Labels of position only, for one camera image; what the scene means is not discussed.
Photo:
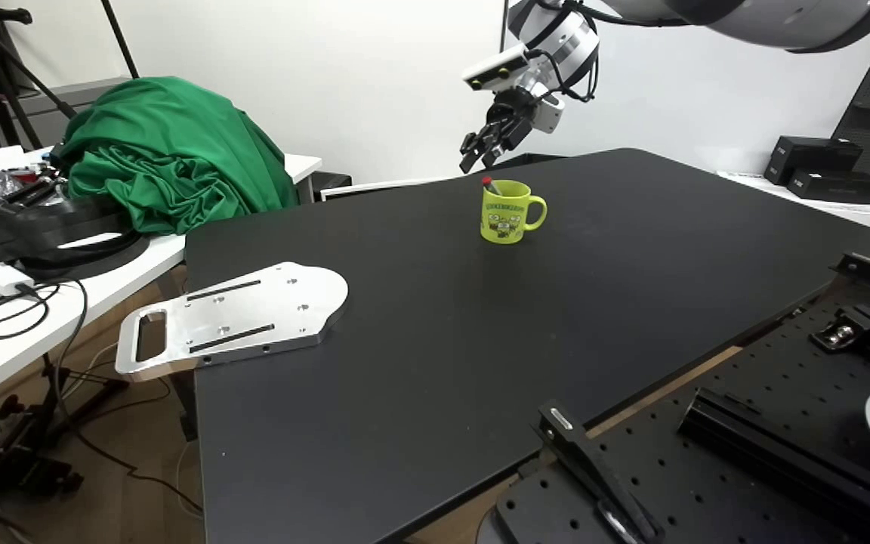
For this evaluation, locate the black pole stand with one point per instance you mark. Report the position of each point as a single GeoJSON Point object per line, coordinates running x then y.
{"type": "Point", "coordinates": [121, 41]}

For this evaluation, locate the white power adapter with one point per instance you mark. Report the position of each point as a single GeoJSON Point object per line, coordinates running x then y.
{"type": "Point", "coordinates": [6, 279]}

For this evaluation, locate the black box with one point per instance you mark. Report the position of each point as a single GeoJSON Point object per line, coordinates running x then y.
{"type": "Point", "coordinates": [835, 186]}
{"type": "Point", "coordinates": [812, 155]}

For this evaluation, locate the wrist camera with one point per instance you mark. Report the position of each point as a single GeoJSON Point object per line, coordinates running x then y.
{"type": "Point", "coordinates": [497, 64]}

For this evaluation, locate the white side table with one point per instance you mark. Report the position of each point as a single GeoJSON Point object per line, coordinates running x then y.
{"type": "Point", "coordinates": [843, 211]}

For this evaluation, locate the marker with red cap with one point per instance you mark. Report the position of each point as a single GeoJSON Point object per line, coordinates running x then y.
{"type": "Point", "coordinates": [491, 184]}

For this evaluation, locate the black clamp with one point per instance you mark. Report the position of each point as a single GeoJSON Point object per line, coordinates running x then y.
{"type": "Point", "coordinates": [593, 468]}

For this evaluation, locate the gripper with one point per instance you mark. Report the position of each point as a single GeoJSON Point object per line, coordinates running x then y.
{"type": "Point", "coordinates": [514, 117]}

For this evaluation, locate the yellow-green cartoon mug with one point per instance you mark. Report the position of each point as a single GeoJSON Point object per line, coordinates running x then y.
{"type": "Point", "coordinates": [504, 215]}

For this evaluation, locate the black bracket with bolt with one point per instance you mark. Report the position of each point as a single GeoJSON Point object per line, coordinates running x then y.
{"type": "Point", "coordinates": [846, 336]}

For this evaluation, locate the black aluminium rail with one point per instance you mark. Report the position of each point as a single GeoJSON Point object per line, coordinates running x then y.
{"type": "Point", "coordinates": [782, 461]}

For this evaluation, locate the green cloth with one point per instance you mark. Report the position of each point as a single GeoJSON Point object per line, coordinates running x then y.
{"type": "Point", "coordinates": [171, 151]}

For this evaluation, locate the grey cabinet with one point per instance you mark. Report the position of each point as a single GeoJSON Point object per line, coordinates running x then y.
{"type": "Point", "coordinates": [65, 94]}

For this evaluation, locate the black tripod legs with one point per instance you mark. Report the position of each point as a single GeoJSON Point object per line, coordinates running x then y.
{"type": "Point", "coordinates": [27, 446]}

